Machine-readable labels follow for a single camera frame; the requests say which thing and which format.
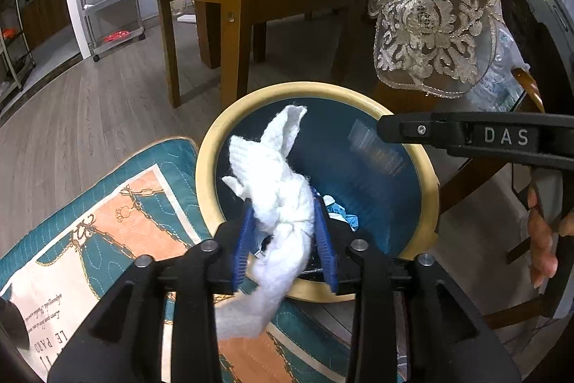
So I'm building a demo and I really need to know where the clear plastic bottle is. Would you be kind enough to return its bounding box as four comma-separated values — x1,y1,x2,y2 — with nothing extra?
464,28,530,112

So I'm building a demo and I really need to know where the person's right hand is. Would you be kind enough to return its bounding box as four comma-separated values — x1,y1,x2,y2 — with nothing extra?
526,188,574,289

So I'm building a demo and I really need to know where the light blue crumpled wrapper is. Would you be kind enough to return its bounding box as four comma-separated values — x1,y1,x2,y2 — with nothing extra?
324,193,360,230

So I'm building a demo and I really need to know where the wooden chair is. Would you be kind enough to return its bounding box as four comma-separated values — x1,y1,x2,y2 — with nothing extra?
437,66,559,332
143,0,373,108

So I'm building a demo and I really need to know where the white cloth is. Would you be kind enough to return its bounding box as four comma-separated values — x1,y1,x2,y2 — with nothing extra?
215,105,317,341

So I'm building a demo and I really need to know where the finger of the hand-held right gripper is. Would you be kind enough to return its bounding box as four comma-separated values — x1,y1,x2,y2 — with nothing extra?
378,111,469,151

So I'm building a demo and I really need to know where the teal and orange printed mat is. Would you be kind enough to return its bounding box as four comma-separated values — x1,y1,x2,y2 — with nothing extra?
0,136,404,383

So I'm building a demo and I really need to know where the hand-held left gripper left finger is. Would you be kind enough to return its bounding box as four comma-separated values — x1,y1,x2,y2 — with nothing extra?
47,204,257,383

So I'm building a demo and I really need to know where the teal bin with yellow rim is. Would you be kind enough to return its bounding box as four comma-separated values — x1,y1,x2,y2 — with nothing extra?
195,81,440,304

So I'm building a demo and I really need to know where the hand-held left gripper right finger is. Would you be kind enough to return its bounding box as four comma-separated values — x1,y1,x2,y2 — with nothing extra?
313,198,523,383

